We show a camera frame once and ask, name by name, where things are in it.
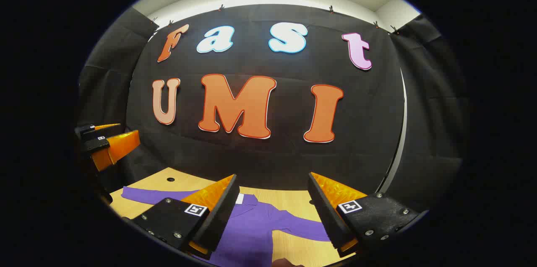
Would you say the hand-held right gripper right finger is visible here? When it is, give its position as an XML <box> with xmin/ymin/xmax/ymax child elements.
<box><xmin>308</xmin><ymin>172</ymin><xmax>429</xmax><ymax>259</ymax></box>

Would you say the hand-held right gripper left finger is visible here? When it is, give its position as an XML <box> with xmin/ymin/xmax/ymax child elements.
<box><xmin>132</xmin><ymin>174</ymin><xmax>240</xmax><ymax>259</ymax></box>

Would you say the purple shirt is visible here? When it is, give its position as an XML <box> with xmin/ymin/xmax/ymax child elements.
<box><xmin>122</xmin><ymin>186</ymin><xmax>332</xmax><ymax>267</ymax></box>

